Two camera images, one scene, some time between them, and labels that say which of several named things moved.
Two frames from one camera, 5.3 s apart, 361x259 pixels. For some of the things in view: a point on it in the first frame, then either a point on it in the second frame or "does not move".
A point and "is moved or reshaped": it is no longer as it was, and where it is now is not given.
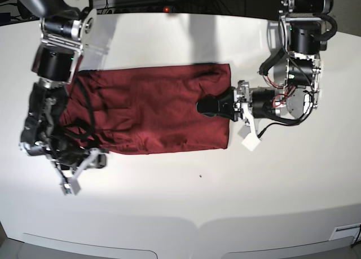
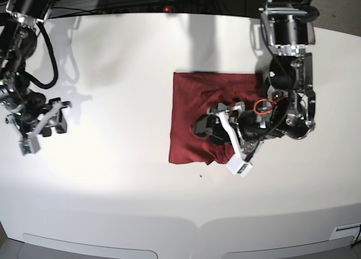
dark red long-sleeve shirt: x=141 y=109 is moved or reshaped
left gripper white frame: x=96 y=158 to x=29 y=143
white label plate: x=346 y=231 does not move
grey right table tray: x=342 y=248 does not move
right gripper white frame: x=232 y=104 to x=237 y=163
